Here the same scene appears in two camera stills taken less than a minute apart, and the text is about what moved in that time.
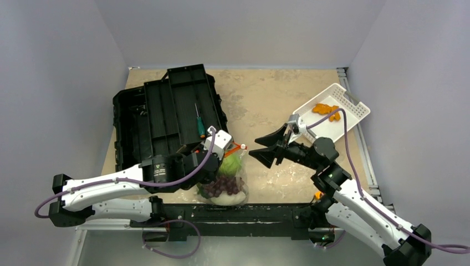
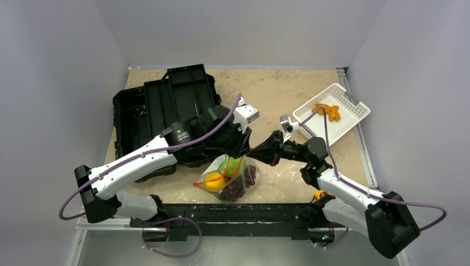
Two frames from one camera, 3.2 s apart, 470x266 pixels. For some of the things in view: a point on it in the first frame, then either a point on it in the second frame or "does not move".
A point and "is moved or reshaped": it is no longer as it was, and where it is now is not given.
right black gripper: (280, 148) does not move
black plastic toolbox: (132, 133) does not move
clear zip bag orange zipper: (229, 187) is moved or reshaped
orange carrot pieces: (325, 109) does not move
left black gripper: (213, 175) -> (242, 144)
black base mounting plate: (242, 221) does not move
